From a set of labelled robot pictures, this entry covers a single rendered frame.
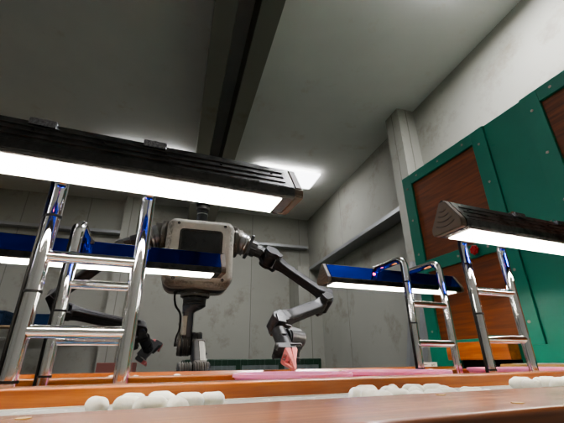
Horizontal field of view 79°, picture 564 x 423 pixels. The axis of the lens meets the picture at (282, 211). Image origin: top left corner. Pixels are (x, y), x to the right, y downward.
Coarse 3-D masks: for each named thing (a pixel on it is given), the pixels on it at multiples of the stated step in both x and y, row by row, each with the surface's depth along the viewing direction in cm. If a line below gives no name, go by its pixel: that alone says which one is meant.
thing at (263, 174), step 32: (0, 128) 45; (32, 128) 47; (64, 128) 50; (64, 160) 46; (96, 160) 47; (128, 160) 48; (160, 160) 51; (192, 160) 54; (224, 160) 57; (256, 192) 55; (288, 192) 56
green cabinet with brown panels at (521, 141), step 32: (544, 96) 135; (480, 128) 161; (512, 128) 147; (544, 128) 133; (448, 160) 177; (480, 160) 158; (512, 160) 145; (544, 160) 132; (416, 192) 196; (448, 192) 175; (480, 192) 157; (512, 192) 143; (544, 192) 131; (416, 224) 191; (416, 256) 187; (448, 256) 168; (480, 256) 152; (512, 256) 138; (544, 256) 128; (544, 288) 126; (512, 320) 136; (544, 320) 125
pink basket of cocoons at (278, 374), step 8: (232, 376) 74; (240, 376) 70; (248, 376) 68; (256, 376) 67; (264, 376) 66; (272, 376) 66; (280, 376) 65; (288, 376) 65; (296, 376) 65; (304, 376) 65; (312, 376) 65; (320, 376) 66; (328, 376) 67; (336, 376) 68; (344, 376) 69
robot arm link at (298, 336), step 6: (276, 312) 137; (282, 318) 135; (276, 324) 133; (282, 324) 134; (288, 324) 136; (294, 330) 135; (300, 330) 137; (294, 336) 131; (300, 336) 132; (300, 342) 132
